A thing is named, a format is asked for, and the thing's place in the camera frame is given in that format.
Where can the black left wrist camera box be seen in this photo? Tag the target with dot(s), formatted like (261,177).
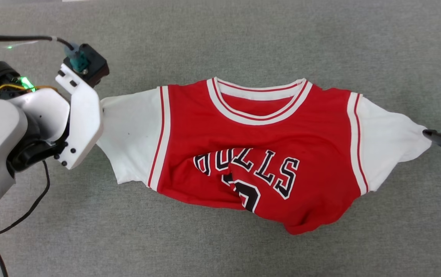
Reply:
(95,65)

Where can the left gripper body white housing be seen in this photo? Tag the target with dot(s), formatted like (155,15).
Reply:
(83,123)

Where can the red white Bulls jersey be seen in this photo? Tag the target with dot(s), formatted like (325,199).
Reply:
(312,154)

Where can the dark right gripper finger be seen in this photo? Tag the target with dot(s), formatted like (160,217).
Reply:
(440,140)

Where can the grey fabric sofa seat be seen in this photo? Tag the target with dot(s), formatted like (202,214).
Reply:
(220,254)

